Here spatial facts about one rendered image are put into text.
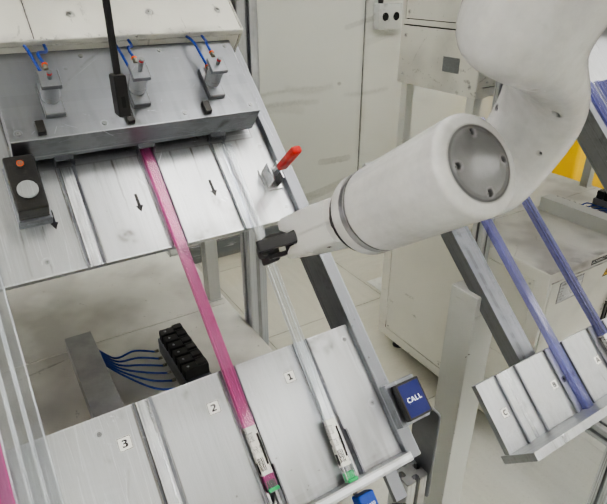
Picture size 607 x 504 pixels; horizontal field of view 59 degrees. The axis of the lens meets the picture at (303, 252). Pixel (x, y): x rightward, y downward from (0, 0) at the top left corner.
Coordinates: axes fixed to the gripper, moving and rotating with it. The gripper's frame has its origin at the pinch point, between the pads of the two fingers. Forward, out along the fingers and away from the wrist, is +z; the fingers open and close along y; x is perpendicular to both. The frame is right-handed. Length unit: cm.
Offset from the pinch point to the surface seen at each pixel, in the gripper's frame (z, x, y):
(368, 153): 181, -61, -155
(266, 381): 7.7, 16.0, 5.5
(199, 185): 14.3, -13.0, 5.6
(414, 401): 0.8, 23.8, -11.6
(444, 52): 44, -48, -83
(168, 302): 67, 0, 1
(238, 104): 10.3, -23.3, -1.9
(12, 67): 12.8, -31.2, 26.6
